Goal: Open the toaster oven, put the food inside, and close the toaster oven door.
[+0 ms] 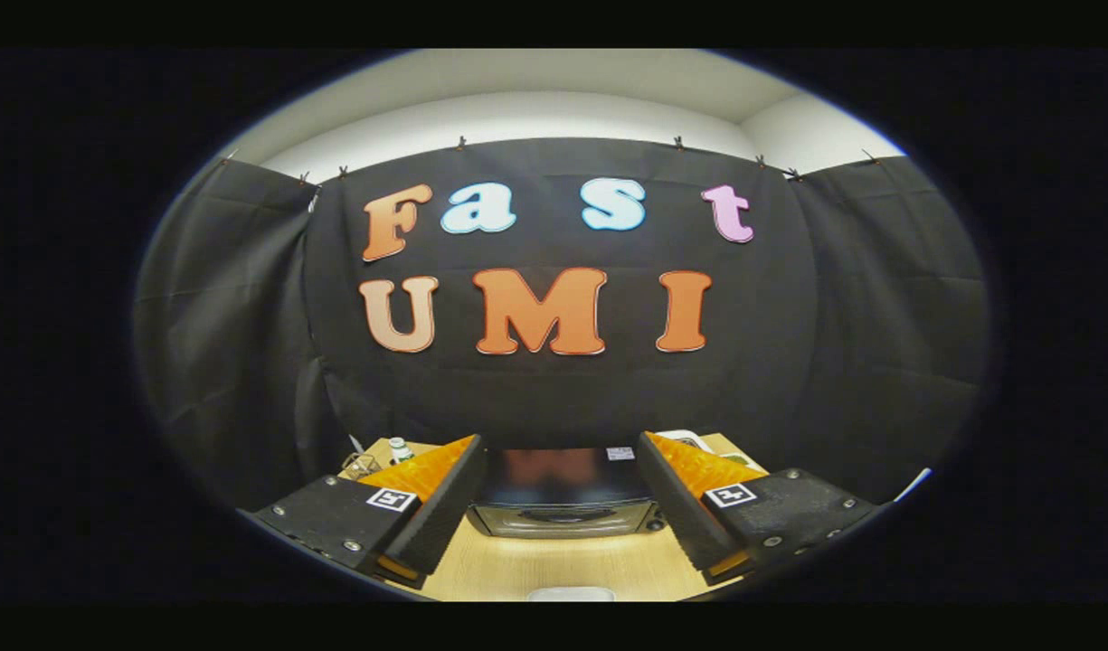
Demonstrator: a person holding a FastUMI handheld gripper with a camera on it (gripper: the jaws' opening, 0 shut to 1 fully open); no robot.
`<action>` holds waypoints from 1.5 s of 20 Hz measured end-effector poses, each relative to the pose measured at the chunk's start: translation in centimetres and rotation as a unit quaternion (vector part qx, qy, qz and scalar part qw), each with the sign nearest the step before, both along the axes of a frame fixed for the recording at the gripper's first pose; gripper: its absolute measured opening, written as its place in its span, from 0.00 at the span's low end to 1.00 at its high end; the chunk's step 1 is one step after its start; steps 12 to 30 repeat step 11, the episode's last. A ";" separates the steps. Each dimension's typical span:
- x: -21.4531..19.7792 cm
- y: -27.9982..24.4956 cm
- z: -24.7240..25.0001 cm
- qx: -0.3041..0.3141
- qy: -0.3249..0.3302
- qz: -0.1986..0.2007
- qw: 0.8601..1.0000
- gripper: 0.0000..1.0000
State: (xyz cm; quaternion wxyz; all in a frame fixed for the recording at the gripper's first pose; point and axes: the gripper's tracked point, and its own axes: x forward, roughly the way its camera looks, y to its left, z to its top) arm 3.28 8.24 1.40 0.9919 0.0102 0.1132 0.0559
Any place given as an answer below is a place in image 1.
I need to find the black toaster oven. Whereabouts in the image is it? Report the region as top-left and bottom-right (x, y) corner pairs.
(466, 447), (668, 540)

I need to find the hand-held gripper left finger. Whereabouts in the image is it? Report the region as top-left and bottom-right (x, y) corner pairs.
(240, 434), (487, 590)

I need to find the white plate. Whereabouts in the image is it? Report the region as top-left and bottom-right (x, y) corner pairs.
(526, 586), (616, 603)

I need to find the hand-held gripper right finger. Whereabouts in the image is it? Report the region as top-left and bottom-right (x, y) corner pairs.
(637, 430), (880, 587)

